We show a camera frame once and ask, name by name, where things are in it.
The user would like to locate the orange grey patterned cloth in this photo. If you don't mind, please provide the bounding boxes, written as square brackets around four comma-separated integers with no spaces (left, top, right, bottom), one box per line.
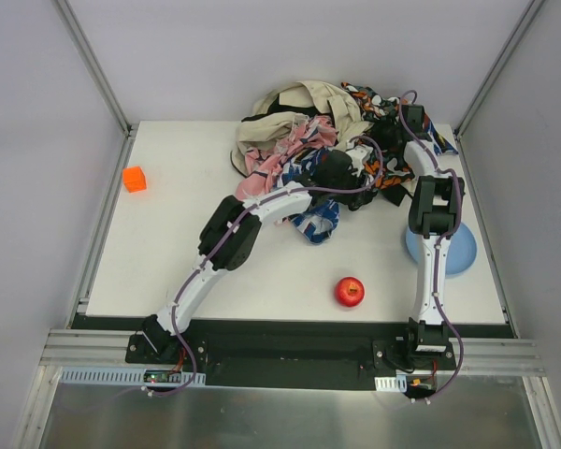
[340,81,457,206]

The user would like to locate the pink cloth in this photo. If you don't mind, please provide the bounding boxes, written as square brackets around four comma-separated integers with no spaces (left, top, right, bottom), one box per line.
[231,112,338,200]

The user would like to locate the beige cloth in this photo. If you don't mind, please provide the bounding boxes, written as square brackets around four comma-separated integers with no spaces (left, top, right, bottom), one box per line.
[230,80,371,176]

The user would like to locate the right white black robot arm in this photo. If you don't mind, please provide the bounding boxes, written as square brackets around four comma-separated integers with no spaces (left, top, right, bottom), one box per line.
[384,104,465,370]

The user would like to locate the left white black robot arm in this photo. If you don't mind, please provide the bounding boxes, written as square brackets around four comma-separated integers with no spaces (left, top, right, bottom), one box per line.
[135,141,383,364]

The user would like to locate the red apple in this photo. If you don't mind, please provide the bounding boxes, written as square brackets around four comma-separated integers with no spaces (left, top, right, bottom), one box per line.
[334,277,365,308]

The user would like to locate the light blue plate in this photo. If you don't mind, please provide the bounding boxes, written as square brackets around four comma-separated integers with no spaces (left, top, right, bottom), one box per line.
[404,224,478,278]

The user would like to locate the orange cube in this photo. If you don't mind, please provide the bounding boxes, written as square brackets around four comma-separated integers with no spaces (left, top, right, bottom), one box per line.
[122,166,147,193]

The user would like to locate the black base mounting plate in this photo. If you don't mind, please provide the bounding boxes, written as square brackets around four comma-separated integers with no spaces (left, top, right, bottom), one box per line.
[69,315,515,388]

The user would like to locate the right aluminium frame post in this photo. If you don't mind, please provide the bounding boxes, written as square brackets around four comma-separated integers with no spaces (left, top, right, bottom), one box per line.
[453,0,548,141]

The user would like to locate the aluminium frame post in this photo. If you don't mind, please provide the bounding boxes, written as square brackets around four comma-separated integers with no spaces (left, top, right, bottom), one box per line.
[453,0,548,141]
[50,0,133,137]

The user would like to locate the right white slotted cable duct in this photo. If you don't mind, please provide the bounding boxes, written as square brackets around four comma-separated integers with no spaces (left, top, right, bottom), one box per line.
[374,374,408,393]

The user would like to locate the white slotted cable duct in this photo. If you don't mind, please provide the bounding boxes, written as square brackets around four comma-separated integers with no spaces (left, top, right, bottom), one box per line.
[374,374,408,393]
[60,367,206,388]

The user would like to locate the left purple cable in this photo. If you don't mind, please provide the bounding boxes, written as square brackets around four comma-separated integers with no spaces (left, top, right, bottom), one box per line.
[142,135,385,398]

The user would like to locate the left aluminium frame post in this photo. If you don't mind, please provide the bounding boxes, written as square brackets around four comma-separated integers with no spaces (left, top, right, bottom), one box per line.
[50,0,133,137]

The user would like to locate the front aluminium rail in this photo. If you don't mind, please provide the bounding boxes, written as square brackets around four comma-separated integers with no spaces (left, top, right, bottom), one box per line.
[40,329,546,377]

